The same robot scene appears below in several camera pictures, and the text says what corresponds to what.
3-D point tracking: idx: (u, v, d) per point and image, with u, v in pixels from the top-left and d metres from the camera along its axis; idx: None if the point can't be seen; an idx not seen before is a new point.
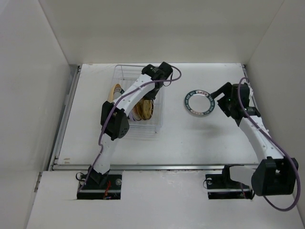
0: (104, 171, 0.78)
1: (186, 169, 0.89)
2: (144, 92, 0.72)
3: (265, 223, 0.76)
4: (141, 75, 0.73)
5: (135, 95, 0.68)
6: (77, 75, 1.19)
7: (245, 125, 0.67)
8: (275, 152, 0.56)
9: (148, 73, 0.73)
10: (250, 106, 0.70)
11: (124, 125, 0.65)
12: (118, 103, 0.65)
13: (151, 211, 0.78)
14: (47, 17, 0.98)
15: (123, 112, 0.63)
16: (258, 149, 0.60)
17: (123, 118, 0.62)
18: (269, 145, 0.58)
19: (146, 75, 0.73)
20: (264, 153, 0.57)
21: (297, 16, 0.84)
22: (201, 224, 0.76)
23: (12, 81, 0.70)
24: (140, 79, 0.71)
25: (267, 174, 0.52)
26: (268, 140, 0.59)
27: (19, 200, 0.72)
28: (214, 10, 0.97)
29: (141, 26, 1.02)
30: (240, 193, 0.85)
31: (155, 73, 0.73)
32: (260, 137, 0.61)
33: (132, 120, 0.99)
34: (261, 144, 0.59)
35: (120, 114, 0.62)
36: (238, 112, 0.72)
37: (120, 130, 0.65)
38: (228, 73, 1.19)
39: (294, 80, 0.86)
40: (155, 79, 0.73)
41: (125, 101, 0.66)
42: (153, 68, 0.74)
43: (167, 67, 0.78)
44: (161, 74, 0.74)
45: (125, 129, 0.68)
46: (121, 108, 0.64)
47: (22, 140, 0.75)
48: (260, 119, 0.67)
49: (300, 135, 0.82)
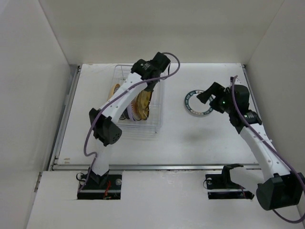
0: (103, 172, 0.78)
1: (186, 169, 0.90)
2: (134, 94, 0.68)
3: (265, 223, 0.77)
4: (130, 74, 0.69)
5: (124, 99, 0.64)
6: (77, 75, 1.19)
7: (247, 135, 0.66)
8: (280, 167, 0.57)
9: (139, 70, 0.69)
10: (250, 112, 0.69)
11: (116, 130, 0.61)
12: (105, 109, 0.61)
13: (151, 211, 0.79)
14: (47, 16, 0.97)
15: (110, 120, 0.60)
16: (262, 162, 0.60)
17: (111, 124, 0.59)
18: (274, 160, 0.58)
19: (135, 74, 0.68)
20: (270, 169, 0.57)
21: (298, 17, 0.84)
22: (201, 224, 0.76)
23: (13, 81, 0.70)
24: (129, 80, 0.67)
25: (274, 192, 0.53)
26: (272, 154, 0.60)
27: (19, 201, 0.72)
28: (215, 10, 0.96)
29: (141, 26, 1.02)
30: (240, 193, 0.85)
31: (146, 71, 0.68)
32: (264, 150, 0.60)
33: (132, 120, 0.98)
34: (267, 159, 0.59)
35: (106, 121, 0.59)
36: (238, 119, 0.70)
37: (110, 138, 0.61)
38: (228, 73, 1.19)
39: (294, 81, 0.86)
40: (145, 78, 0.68)
41: (113, 108, 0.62)
42: (143, 65, 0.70)
43: (160, 58, 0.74)
44: (153, 70, 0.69)
45: (118, 135, 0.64)
46: (107, 116, 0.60)
47: (22, 140, 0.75)
48: (261, 127, 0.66)
49: (300, 136, 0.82)
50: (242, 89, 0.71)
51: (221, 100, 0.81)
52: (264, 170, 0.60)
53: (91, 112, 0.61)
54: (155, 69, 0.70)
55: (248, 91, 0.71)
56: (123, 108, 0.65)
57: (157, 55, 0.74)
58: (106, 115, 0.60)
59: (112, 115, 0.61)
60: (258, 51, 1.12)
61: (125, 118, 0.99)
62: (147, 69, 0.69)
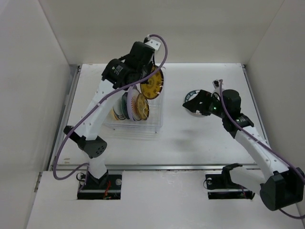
0: (100, 174, 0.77)
1: (186, 169, 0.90)
2: (108, 105, 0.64)
3: (265, 223, 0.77)
4: (101, 81, 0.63)
5: (96, 114, 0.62)
6: (77, 75, 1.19)
7: (242, 138, 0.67)
8: (279, 164, 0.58)
9: (111, 75, 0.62)
10: (241, 116, 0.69)
11: (95, 148, 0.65)
12: (78, 128, 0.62)
13: (151, 211, 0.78)
14: (47, 16, 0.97)
15: (84, 140, 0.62)
16: (260, 162, 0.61)
17: (85, 146, 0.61)
18: (271, 159, 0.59)
19: (106, 81, 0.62)
20: (269, 167, 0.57)
21: (298, 16, 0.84)
22: (201, 224, 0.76)
23: (13, 81, 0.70)
24: (100, 90, 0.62)
25: (278, 191, 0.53)
26: (269, 152, 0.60)
27: (19, 201, 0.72)
28: (215, 10, 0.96)
29: (142, 26, 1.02)
30: (240, 193, 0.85)
31: (118, 76, 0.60)
32: (260, 150, 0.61)
33: (132, 120, 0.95)
34: (264, 158, 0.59)
35: (81, 142, 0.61)
36: (230, 123, 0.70)
37: (91, 153, 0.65)
38: (228, 73, 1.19)
39: (294, 81, 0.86)
40: (118, 85, 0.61)
41: (86, 125, 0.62)
42: (115, 68, 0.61)
43: (137, 51, 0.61)
44: (126, 73, 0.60)
45: (103, 147, 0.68)
46: (81, 135, 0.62)
47: (22, 140, 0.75)
48: (254, 129, 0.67)
49: (300, 135, 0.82)
50: (234, 96, 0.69)
51: (212, 106, 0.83)
52: (263, 170, 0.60)
53: (66, 130, 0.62)
54: (129, 71, 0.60)
55: (239, 97, 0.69)
56: (98, 122, 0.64)
57: (134, 48, 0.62)
58: (79, 134, 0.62)
59: (85, 133, 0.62)
60: (258, 51, 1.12)
61: (125, 118, 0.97)
62: (118, 75, 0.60)
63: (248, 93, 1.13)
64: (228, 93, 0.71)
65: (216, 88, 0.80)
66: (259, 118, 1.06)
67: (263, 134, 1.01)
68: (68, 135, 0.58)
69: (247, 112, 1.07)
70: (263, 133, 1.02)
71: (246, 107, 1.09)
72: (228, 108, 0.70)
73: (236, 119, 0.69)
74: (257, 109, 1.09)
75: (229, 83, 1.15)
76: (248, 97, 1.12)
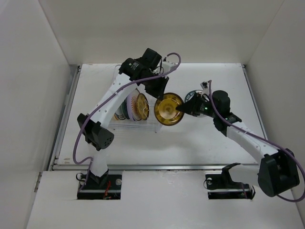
0: (101, 173, 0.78)
1: (186, 169, 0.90)
2: (123, 96, 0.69)
3: (264, 223, 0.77)
4: (118, 75, 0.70)
5: (112, 102, 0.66)
6: (77, 75, 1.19)
7: (232, 133, 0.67)
8: (269, 148, 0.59)
9: (127, 70, 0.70)
10: (230, 115, 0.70)
11: (106, 136, 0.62)
12: (93, 115, 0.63)
13: (151, 211, 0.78)
14: (47, 17, 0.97)
15: (99, 125, 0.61)
16: (252, 150, 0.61)
17: (99, 130, 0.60)
18: (261, 144, 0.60)
19: (123, 74, 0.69)
20: (260, 152, 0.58)
21: (298, 17, 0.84)
22: (201, 224, 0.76)
23: (12, 82, 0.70)
24: (117, 82, 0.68)
25: (271, 172, 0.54)
26: (258, 140, 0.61)
27: (19, 201, 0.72)
28: (215, 10, 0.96)
29: (142, 26, 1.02)
30: (241, 193, 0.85)
31: (134, 70, 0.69)
32: (250, 140, 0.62)
33: (132, 120, 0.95)
34: (254, 145, 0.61)
35: (96, 127, 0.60)
36: (221, 123, 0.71)
37: (101, 142, 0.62)
38: (228, 73, 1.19)
39: (294, 81, 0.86)
40: (134, 78, 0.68)
41: (101, 112, 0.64)
42: (131, 65, 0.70)
43: (151, 56, 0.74)
44: (141, 69, 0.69)
45: (110, 139, 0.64)
46: (96, 121, 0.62)
47: (22, 140, 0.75)
48: (243, 123, 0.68)
49: (300, 136, 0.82)
50: (224, 97, 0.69)
51: (203, 107, 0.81)
52: (257, 158, 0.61)
53: (80, 118, 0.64)
54: (144, 68, 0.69)
55: (228, 98, 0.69)
56: (112, 111, 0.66)
57: (147, 52, 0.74)
58: (94, 120, 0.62)
59: (100, 119, 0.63)
60: (258, 51, 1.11)
61: (125, 118, 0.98)
62: (135, 69, 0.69)
63: (248, 93, 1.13)
64: (217, 94, 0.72)
65: (205, 88, 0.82)
66: (259, 118, 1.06)
67: (263, 134, 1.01)
68: (85, 123, 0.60)
69: (247, 112, 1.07)
70: (263, 133, 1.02)
71: (246, 106, 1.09)
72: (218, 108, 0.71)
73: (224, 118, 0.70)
74: (257, 109, 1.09)
75: (229, 83, 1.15)
76: (248, 97, 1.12)
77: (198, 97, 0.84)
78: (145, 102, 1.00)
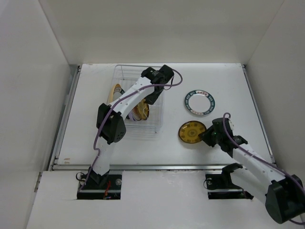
0: (103, 171, 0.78)
1: (186, 169, 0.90)
2: (142, 96, 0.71)
3: (264, 223, 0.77)
4: (140, 78, 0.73)
5: (133, 98, 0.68)
6: (77, 75, 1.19)
7: (239, 156, 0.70)
8: (275, 174, 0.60)
9: (149, 76, 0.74)
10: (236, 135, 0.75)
11: (120, 129, 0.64)
12: (115, 107, 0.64)
13: (151, 211, 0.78)
14: (47, 17, 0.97)
15: (120, 116, 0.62)
16: (259, 174, 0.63)
17: (119, 121, 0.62)
18: (268, 169, 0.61)
19: (145, 78, 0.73)
20: (267, 178, 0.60)
21: (298, 17, 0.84)
22: (201, 224, 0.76)
23: (12, 82, 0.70)
24: (139, 83, 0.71)
25: (279, 201, 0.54)
26: (264, 164, 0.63)
27: (19, 201, 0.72)
28: (214, 11, 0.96)
29: (141, 26, 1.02)
30: (240, 193, 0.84)
31: (155, 77, 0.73)
32: (256, 163, 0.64)
33: (132, 120, 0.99)
34: (261, 170, 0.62)
35: (116, 117, 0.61)
36: (227, 144, 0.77)
37: (116, 133, 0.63)
38: (228, 73, 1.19)
39: (295, 81, 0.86)
40: (154, 83, 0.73)
41: (122, 105, 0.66)
42: (152, 72, 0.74)
43: (167, 69, 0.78)
44: (161, 78, 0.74)
45: (122, 133, 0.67)
46: (117, 111, 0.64)
47: (22, 140, 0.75)
48: (249, 146, 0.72)
49: (300, 136, 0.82)
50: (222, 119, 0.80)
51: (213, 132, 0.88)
52: (263, 183, 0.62)
53: (101, 106, 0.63)
54: (163, 77, 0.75)
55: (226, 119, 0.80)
56: (131, 107, 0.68)
57: (164, 66, 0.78)
58: (116, 110, 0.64)
59: (122, 110, 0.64)
60: (258, 52, 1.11)
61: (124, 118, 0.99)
62: (156, 76, 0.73)
63: (248, 93, 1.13)
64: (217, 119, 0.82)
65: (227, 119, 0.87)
66: (259, 118, 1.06)
67: (263, 134, 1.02)
68: (108, 113, 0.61)
69: (247, 112, 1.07)
70: (263, 133, 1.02)
71: (246, 106, 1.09)
72: (221, 130, 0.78)
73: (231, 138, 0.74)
74: (257, 109, 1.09)
75: (229, 83, 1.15)
76: (248, 97, 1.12)
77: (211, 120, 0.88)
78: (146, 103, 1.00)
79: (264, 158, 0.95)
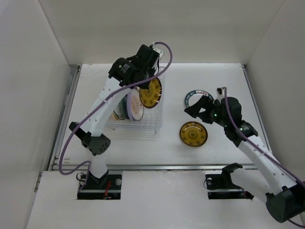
0: (100, 174, 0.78)
1: (186, 169, 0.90)
2: (115, 103, 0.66)
3: (265, 223, 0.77)
4: (109, 79, 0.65)
5: (102, 110, 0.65)
6: (77, 75, 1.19)
7: (246, 149, 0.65)
8: (286, 178, 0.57)
9: (118, 74, 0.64)
10: (245, 124, 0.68)
11: (100, 143, 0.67)
12: (84, 125, 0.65)
13: (151, 211, 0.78)
14: (47, 17, 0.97)
15: (89, 135, 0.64)
16: (267, 175, 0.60)
17: (90, 142, 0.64)
18: (279, 172, 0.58)
19: (113, 78, 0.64)
20: (278, 182, 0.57)
21: (299, 17, 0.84)
22: (201, 224, 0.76)
23: (12, 82, 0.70)
24: (107, 88, 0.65)
25: (287, 206, 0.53)
26: (275, 165, 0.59)
27: (19, 201, 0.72)
28: (214, 11, 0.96)
29: (141, 26, 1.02)
30: (240, 193, 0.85)
31: (124, 75, 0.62)
32: (267, 163, 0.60)
33: (132, 120, 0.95)
34: (271, 171, 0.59)
35: (86, 138, 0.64)
36: (233, 132, 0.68)
37: (95, 150, 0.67)
38: (229, 73, 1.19)
39: (295, 81, 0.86)
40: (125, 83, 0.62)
41: (91, 121, 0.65)
42: (121, 67, 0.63)
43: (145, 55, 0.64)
44: (132, 73, 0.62)
45: (105, 144, 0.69)
46: (87, 131, 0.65)
47: (22, 140, 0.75)
48: (259, 138, 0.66)
49: (301, 136, 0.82)
50: (234, 103, 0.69)
51: (212, 113, 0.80)
52: (270, 184, 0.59)
53: (71, 125, 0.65)
54: (135, 70, 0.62)
55: (239, 103, 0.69)
56: (104, 119, 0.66)
57: (140, 50, 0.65)
58: (85, 130, 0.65)
59: (91, 130, 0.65)
60: (258, 52, 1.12)
61: (124, 118, 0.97)
62: (125, 72, 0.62)
63: (248, 93, 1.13)
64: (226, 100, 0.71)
65: (219, 95, 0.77)
66: (259, 118, 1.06)
67: (263, 134, 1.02)
68: (74, 131, 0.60)
69: (247, 112, 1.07)
70: (263, 133, 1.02)
71: (246, 106, 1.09)
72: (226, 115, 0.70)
73: (239, 127, 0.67)
74: (257, 109, 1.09)
75: (229, 83, 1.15)
76: (248, 97, 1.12)
77: (211, 102, 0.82)
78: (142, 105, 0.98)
79: None
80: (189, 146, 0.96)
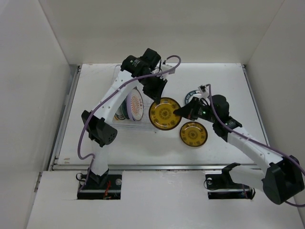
0: (102, 172, 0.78)
1: (186, 169, 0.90)
2: (125, 92, 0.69)
3: (265, 223, 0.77)
4: (120, 72, 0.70)
5: (115, 98, 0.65)
6: (77, 75, 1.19)
7: (234, 140, 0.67)
8: (272, 156, 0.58)
9: (129, 67, 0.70)
10: (229, 119, 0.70)
11: (109, 132, 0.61)
12: (97, 112, 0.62)
13: (151, 211, 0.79)
14: (47, 17, 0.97)
15: (103, 121, 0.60)
16: (255, 158, 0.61)
17: (104, 126, 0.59)
18: (265, 151, 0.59)
19: (125, 71, 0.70)
20: (265, 161, 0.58)
21: (299, 17, 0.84)
22: (201, 224, 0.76)
23: (12, 82, 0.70)
24: (119, 79, 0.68)
25: (278, 182, 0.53)
26: (261, 147, 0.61)
27: (19, 201, 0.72)
28: (214, 11, 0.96)
29: (141, 26, 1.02)
30: (241, 193, 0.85)
31: (136, 67, 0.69)
32: (253, 147, 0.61)
33: (132, 120, 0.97)
34: (258, 152, 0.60)
35: (100, 123, 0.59)
36: (221, 129, 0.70)
37: (106, 139, 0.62)
38: (229, 73, 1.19)
39: (295, 81, 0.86)
40: (136, 75, 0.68)
41: (105, 108, 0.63)
42: (133, 62, 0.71)
43: (150, 54, 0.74)
44: (142, 67, 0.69)
45: (114, 135, 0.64)
46: (100, 117, 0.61)
47: (22, 140, 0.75)
48: (243, 128, 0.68)
49: (300, 136, 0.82)
50: (222, 102, 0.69)
51: (200, 110, 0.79)
52: (261, 166, 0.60)
53: (84, 114, 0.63)
54: (145, 65, 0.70)
55: (227, 102, 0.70)
56: (116, 107, 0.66)
57: (147, 52, 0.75)
58: (98, 117, 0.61)
59: (104, 116, 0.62)
60: (258, 52, 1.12)
61: (124, 118, 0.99)
62: (136, 66, 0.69)
63: (248, 94, 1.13)
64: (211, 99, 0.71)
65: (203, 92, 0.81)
66: (259, 118, 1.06)
67: (263, 134, 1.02)
68: (89, 117, 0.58)
69: (247, 112, 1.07)
70: (263, 133, 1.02)
71: (246, 106, 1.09)
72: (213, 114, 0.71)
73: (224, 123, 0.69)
74: (256, 109, 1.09)
75: (229, 83, 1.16)
76: (248, 97, 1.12)
77: (195, 100, 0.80)
78: (163, 127, 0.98)
79: None
80: (189, 146, 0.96)
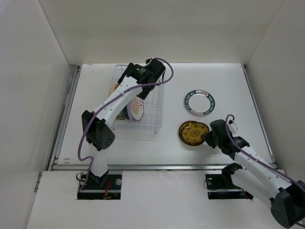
0: (101, 173, 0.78)
1: (186, 169, 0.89)
2: (129, 98, 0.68)
3: (265, 223, 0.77)
4: (126, 78, 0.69)
5: (117, 102, 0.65)
6: (77, 75, 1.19)
7: (242, 160, 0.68)
8: (281, 181, 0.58)
9: (135, 75, 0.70)
10: (237, 137, 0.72)
11: (107, 135, 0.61)
12: (99, 113, 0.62)
13: (150, 211, 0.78)
14: (47, 17, 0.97)
15: (103, 122, 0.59)
16: (263, 180, 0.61)
17: (104, 128, 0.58)
18: (273, 175, 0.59)
19: (131, 78, 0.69)
20: (273, 185, 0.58)
21: (298, 17, 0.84)
22: (201, 224, 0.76)
23: (12, 82, 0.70)
24: (124, 84, 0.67)
25: (287, 208, 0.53)
26: (270, 170, 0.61)
27: (19, 201, 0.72)
28: (214, 11, 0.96)
29: (141, 26, 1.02)
30: (240, 193, 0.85)
31: (141, 75, 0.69)
32: (261, 169, 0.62)
33: (132, 120, 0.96)
34: (266, 176, 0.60)
35: (100, 124, 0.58)
36: (228, 147, 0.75)
37: (103, 142, 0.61)
38: (229, 73, 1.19)
39: (295, 81, 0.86)
40: (141, 82, 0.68)
41: (106, 110, 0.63)
42: (139, 69, 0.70)
43: (156, 63, 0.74)
44: (149, 75, 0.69)
45: (111, 140, 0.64)
46: (101, 119, 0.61)
47: (22, 140, 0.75)
48: (251, 149, 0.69)
49: (300, 136, 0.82)
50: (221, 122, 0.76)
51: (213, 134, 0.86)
52: (269, 189, 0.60)
53: (85, 114, 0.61)
54: (151, 74, 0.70)
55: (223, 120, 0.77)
56: (117, 111, 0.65)
57: (153, 61, 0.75)
58: (100, 118, 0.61)
59: (106, 117, 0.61)
60: (258, 52, 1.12)
61: (124, 118, 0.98)
62: (142, 74, 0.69)
63: (248, 94, 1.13)
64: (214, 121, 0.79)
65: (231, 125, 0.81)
66: (259, 119, 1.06)
67: (263, 134, 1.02)
68: (91, 120, 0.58)
69: (247, 112, 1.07)
70: (262, 133, 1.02)
71: (246, 107, 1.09)
72: (220, 132, 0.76)
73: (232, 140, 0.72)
74: (257, 109, 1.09)
75: (229, 83, 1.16)
76: (248, 97, 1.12)
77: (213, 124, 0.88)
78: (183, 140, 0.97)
79: (263, 157, 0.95)
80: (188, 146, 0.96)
